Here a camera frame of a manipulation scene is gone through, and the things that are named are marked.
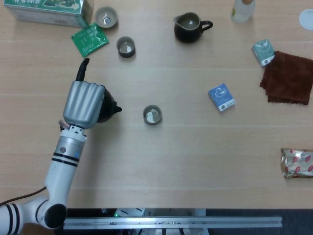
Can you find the silver foil bag red prints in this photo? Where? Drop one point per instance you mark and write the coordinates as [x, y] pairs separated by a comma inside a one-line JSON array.
[[298, 164]]

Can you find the teal small tissue pack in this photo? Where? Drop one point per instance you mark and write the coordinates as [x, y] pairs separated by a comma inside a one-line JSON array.
[[263, 51]]

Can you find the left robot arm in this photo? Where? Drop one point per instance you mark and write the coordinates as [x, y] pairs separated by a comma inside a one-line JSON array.
[[61, 171]]

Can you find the green tea sachet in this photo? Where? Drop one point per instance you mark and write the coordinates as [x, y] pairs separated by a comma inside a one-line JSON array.
[[89, 39]]

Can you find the aluminium profile rail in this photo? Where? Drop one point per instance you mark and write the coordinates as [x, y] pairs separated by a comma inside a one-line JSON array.
[[171, 222]]

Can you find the brown folded cloth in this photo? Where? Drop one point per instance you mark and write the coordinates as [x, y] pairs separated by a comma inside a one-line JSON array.
[[288, 78]]

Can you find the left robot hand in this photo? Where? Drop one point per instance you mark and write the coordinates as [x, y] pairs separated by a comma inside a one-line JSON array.
[[83, 105]]

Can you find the blue small tissue pack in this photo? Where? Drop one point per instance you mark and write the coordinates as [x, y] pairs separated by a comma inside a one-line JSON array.
[[221, 96]]

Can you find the flared grey ceramic teacup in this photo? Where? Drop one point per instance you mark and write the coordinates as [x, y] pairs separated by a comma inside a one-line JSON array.
[[106, 16]]

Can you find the dark teacup with grey interior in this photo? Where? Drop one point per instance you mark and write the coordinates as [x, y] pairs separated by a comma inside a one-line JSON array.
[[126, 46], [152, 115]]

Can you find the green tea carton box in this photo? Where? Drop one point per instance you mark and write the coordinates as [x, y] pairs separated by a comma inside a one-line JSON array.
[[49, 13]]

